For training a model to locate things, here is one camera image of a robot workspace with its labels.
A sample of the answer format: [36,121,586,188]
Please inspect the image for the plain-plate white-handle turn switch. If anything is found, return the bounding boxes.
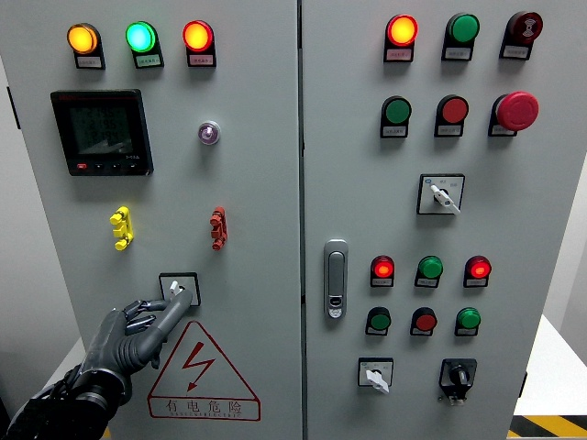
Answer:
[158,271,202,308]

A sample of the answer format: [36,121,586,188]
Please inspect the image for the red warning triangle sticker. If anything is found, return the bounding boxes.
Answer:
[146,320,262,423]

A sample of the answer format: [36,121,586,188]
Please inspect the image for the pale grey cabinet door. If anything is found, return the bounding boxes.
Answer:
[0,0,305,440]

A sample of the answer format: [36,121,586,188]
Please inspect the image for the black display meter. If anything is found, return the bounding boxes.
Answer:
[50,89,155,177]

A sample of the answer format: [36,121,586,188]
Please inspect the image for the white round lamp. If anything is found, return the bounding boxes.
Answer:
[197,119,221,147]

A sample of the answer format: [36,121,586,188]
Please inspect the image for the silver door lock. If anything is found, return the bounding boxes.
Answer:
[323,238,349,321]

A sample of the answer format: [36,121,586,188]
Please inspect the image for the small green push button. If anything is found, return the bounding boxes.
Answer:
[367,306,393,332]

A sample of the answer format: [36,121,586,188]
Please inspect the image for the small red lit lamp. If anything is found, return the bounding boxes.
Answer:
[371,255,396,280]
[464,255,493,280]

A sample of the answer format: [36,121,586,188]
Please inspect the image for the large yellow lit lamp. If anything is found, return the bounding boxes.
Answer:
[66,23,101,57]

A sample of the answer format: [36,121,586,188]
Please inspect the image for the large green lit lamp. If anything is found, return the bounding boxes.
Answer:
[125,20,159,54]

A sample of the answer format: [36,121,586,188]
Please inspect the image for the small red push button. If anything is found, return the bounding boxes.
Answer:
[411,306,438,333]

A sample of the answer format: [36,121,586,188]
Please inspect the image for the large red lit lamp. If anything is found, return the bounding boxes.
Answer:
[182,19,216,53]
[385,14,420,48]

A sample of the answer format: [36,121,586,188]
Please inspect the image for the small green lamp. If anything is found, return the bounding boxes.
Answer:
[417,255,445,280]
[456,306,482,330]

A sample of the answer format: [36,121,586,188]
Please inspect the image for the large green push button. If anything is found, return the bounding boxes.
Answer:
[382,95,414,127]

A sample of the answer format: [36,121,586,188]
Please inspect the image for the pale grey door with lock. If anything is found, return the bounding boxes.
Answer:
[300,0,587,440]

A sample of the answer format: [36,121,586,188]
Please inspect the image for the large red push button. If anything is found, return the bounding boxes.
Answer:
[437,94,471,126]

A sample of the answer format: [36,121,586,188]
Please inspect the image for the large red stop button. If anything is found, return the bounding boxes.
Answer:
[495,91,540,133]

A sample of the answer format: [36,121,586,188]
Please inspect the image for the dark red buzzer lamp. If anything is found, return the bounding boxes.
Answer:
[507,10,545,43]

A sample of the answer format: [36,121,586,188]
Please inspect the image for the small yellow handle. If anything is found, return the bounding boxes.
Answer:
[109,205,135,251]

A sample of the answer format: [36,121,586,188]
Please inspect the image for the small red handle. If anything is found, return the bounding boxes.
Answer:
[209,205,228,251]

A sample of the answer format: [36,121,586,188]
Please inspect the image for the small printed-plate white-handle switch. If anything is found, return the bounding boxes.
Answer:
[358,357,395,395]

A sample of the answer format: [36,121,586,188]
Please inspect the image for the black-handle turn switch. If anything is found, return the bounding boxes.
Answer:
[437,357,479,407]

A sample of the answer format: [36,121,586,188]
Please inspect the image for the large white-handle turn switch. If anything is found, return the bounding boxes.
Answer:
[415,172,466,216]

